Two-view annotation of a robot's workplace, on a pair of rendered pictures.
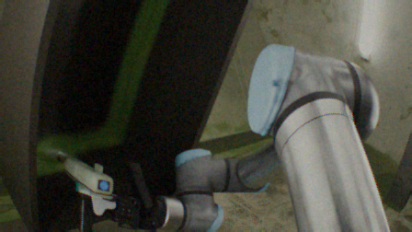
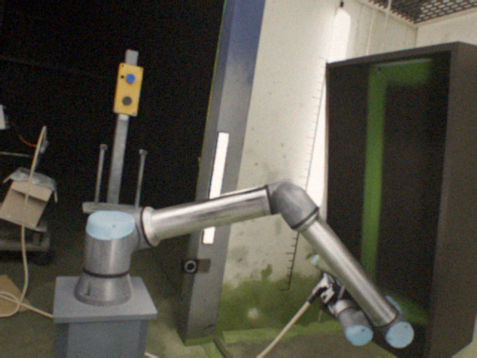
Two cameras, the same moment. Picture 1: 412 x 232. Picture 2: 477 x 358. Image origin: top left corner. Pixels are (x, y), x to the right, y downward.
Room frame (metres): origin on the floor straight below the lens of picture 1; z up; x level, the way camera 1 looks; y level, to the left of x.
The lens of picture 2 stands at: (0.80, -1.39, 1.18)
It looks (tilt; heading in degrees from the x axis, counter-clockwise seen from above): 5 degrees down; 110
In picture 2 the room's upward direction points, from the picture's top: 9 degrees clockwise
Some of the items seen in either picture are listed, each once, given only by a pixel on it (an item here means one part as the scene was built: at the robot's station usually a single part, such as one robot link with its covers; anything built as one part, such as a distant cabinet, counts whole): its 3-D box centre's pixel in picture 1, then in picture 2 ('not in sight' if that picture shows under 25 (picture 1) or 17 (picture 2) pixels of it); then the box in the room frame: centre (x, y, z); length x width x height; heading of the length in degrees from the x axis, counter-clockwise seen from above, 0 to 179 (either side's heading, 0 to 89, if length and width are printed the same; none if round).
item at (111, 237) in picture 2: not in sight; (110, 239); (0.04, -0.44, 0.83); 0.17 x 0.15 x 0.18; 107
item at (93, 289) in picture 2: not in sight; (104, 280); (0.04, -0.45, 0.69); 0.19 x 0.19 x 0.10
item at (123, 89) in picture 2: not in sight; (127, 90); (-0.48, 0.20, 1.42); 0.12 x 0.06 x 0.26; 46
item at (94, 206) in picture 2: not in sight; (119, 178); (-0.40, 0.13, 0.95); 0.26 x 0.15 x 0.32; 46
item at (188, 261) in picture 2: not in sight; (190, 265); (-0.05, 0.37, 0.51); 0.10 x 0.02 x 0.09; 46
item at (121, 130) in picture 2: not in sight; (112, 197); (-0.52, 0.24, 0.82); 0.06 x 0.06 x 1.64; 46
